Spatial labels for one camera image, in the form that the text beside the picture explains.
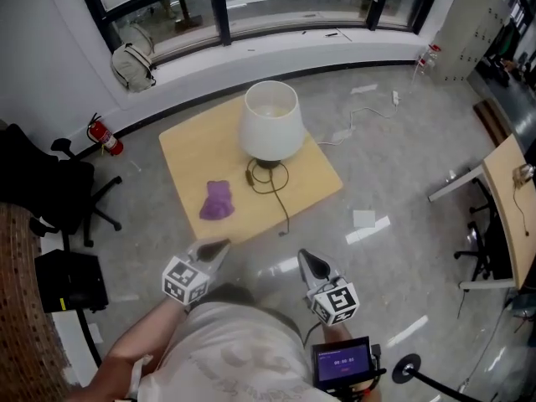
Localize red fire extinguisher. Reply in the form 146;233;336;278
86;113;125;157

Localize white table lamp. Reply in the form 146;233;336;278
238;80;306;170

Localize purple cloth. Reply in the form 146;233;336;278
198;179;236;222

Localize white power cable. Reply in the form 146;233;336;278
316;56;422;147

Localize white paper sheet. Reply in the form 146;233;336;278
353;209;377;229

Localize black office chair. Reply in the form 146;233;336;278
0;123;123;249
454;178;512;282

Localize black framed window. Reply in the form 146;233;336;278
73;0;447;64

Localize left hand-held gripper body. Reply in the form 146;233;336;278
162;255;219;308

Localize person's white t-shirt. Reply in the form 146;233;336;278
137;301;336;402

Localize grey locker cabinet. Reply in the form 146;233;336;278
433;0;516;84

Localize long wooden white-legged table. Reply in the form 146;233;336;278
426;134;536;291

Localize beige backpack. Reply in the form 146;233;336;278
111;42;157;94

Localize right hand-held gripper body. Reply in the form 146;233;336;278
307;276;360;327

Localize person's right forearm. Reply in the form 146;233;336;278
320;322;357;345

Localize chest-mounted monitor screen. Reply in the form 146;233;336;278
311;336;389;397

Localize small white bottle rack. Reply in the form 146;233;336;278
414;44;441;75

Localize person's left forearm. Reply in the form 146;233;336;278
85;297;189;402

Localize small shiny appliance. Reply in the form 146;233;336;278
513;163;536;190

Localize square wooden table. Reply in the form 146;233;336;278
157;94;344;246

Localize black barrier post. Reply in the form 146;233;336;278
392;353;468;402

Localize brown wooden steps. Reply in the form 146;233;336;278
472;97;513;146

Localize thin black cable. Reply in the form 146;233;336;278
513;186;531;237

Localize black equipment case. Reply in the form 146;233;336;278
33;249;110;314

